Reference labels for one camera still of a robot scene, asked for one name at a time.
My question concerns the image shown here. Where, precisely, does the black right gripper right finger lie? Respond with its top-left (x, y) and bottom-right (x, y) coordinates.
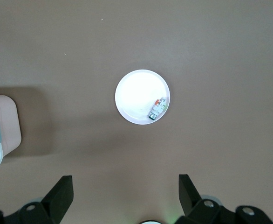
top-left (178, 174), bottom-right (221, 224)

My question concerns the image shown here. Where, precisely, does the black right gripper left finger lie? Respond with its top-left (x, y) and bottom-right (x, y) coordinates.
top-left (18, 175), bottom-right (75, 224)

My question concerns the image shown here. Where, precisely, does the white lidded storage box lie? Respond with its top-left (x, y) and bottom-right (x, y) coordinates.
top-left (0, 94), bottom-right (23, 173)

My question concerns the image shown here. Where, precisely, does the pink round plate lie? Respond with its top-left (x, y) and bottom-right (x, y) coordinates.
top-left (115, 69), bottom-right (171, 125)

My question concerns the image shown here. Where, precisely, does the white switch with orange part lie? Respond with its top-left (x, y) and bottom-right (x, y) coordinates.
top-left (148, 97), bottom-right (170, 121)

